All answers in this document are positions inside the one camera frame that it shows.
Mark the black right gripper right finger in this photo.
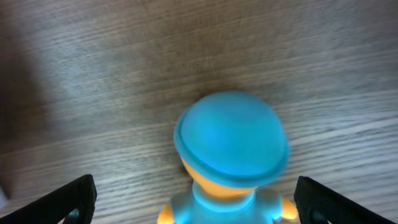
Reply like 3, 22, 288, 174
294, 176, 395, 224

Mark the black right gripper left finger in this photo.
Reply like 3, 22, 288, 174
1, 174, 97, 224

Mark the yellow toy duck blue hat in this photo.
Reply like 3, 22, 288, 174
157, 91, 299, 224

